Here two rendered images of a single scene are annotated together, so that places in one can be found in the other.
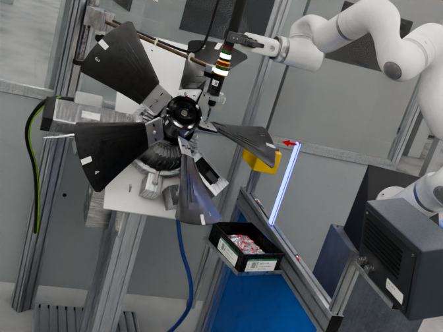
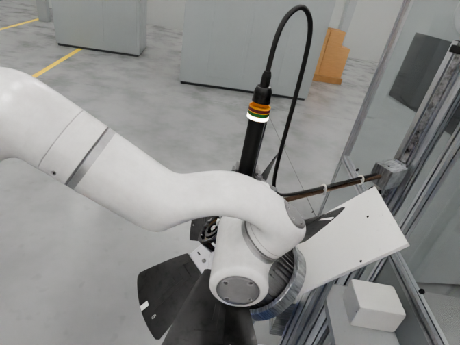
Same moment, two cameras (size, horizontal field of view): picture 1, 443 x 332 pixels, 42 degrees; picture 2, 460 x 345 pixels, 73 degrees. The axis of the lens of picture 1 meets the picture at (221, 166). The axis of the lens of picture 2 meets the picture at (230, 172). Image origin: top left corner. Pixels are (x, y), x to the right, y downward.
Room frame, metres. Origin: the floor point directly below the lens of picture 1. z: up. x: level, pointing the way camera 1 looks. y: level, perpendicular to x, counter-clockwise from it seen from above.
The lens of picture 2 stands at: (2.04, -0.49, 1.84)
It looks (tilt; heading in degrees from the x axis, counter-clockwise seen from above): 31 degrees down; 110
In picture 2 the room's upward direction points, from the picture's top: 11 degrees clockwise
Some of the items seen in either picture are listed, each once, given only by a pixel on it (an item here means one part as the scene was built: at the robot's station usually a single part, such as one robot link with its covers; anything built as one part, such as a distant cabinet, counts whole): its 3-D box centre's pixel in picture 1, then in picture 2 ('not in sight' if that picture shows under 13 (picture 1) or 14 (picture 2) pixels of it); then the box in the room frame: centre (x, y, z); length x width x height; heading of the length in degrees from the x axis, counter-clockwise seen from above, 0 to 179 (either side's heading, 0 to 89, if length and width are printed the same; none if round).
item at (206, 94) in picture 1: (215, 83); not in sight; (1.88, 0.10, 1.33); 0.09 x 0.07 x 0.10; 56
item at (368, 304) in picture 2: not in sight; (370, 301); (2.34, 0.47, 0.91); 0.17 x 0.16 x 0.11; 21
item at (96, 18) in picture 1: (98, 18); (389, 174); (2.22, 0.61, 1.37); 0.10 x 0.07 x 0.08; 56
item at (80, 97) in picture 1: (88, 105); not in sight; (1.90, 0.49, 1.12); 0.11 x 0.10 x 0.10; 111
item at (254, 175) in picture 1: (253, 178); not in sight; (2.27, -0.14, 0.92); 0.03 x 0.03 x 0.12; 21
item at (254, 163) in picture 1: (260, 156); not in sight; (2.27, -0.14, 1.02); 0.16 x 0.10 x 0.11; 21
